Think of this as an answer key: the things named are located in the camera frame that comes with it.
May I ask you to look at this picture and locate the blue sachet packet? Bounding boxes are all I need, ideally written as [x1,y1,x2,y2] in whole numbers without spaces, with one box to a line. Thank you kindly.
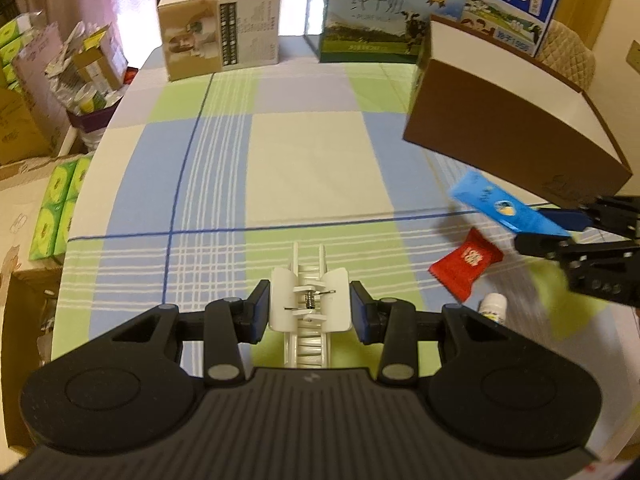
[449,170,570,237]

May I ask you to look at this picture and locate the white hair claw clip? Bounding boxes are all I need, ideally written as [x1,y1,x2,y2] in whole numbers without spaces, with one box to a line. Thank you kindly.
[269,243,352,370]

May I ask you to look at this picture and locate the white small bottle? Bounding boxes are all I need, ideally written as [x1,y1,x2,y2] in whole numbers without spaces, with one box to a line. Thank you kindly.
[478,292,508,325]

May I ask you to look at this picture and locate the red candy wrapper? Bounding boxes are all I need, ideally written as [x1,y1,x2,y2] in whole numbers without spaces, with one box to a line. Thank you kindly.
[428,228,503,302]

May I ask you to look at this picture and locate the checked pastel tablecloth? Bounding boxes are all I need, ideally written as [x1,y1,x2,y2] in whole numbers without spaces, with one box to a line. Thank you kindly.
[49,34,640,461]

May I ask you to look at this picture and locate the brown open cardboard box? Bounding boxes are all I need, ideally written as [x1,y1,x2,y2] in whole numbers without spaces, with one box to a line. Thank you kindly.
[404,16,632,208]

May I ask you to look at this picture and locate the quilted beige chair cover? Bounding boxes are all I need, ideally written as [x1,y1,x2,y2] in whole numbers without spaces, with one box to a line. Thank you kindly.
[536,20,596,90]

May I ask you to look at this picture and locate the green tissue packs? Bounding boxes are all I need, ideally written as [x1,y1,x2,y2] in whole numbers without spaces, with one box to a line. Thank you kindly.
[29,155,93,261]

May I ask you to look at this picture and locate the dark blue milk carton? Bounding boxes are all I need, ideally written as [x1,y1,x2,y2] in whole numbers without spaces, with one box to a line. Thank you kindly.
[460,0,559,56]

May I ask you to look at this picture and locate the white printed product box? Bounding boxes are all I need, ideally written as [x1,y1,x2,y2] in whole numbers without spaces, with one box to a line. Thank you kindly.
[156,0,281,81]

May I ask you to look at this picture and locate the light blue milk carton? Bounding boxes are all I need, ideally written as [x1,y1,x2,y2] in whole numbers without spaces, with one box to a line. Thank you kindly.
[304,0,466,63]

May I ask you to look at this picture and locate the box of paper clutter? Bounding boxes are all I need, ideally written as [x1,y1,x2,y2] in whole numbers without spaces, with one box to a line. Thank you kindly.
[14,20,130,134]

